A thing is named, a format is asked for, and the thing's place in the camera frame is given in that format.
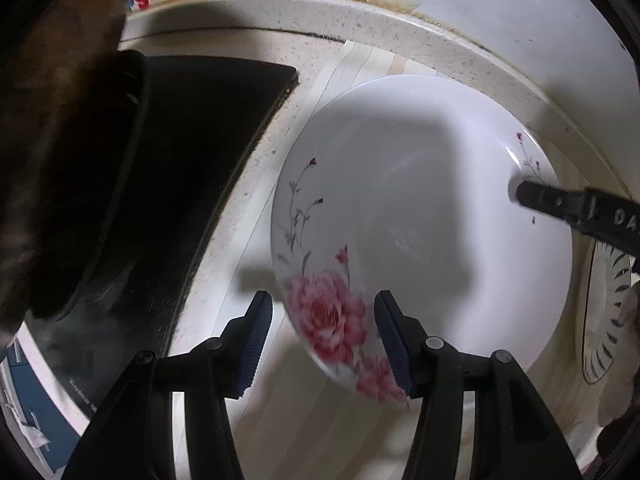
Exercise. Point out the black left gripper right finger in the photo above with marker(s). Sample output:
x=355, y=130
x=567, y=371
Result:
x=515, y=435

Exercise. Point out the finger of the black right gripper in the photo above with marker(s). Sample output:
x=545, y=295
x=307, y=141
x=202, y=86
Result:
x=608, y=218

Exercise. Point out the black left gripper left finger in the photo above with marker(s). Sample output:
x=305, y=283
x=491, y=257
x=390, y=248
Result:
x=130, y=436

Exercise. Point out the white plate pink rose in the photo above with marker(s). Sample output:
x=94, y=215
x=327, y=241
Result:
x=407, y=184

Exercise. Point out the white plate blue leaf rim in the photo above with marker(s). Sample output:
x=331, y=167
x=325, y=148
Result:
x=606, y=279

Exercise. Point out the black induction cooktop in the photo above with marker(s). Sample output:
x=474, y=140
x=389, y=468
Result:
x=131, y=197

